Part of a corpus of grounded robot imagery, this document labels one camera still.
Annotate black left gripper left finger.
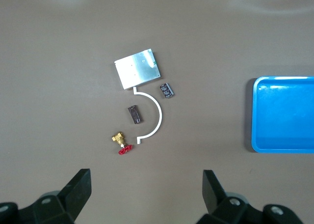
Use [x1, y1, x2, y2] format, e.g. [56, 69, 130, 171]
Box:
[0, 168, 92, 224]

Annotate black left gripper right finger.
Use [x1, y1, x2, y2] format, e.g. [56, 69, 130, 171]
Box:
[196, 169, 304, 224]

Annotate dark brown small block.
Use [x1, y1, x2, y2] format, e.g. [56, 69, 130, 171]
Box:
[127, 105, 144, 125]

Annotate brass valve red handwheel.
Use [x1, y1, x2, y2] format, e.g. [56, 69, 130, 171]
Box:
[111, 132, 134, 156]

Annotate blue plastic tray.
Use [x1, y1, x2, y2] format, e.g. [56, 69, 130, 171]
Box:
[251, 76, 314, 154]

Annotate brown table cover mat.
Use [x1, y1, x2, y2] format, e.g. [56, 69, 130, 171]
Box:
[0, 0, 314, 224]

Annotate silver metal plate box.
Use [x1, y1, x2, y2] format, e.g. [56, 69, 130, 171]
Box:
[114, 48, 161, 91]

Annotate white semicircular bracket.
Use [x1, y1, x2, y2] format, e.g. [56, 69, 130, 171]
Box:
[132, 86, 163, 145]

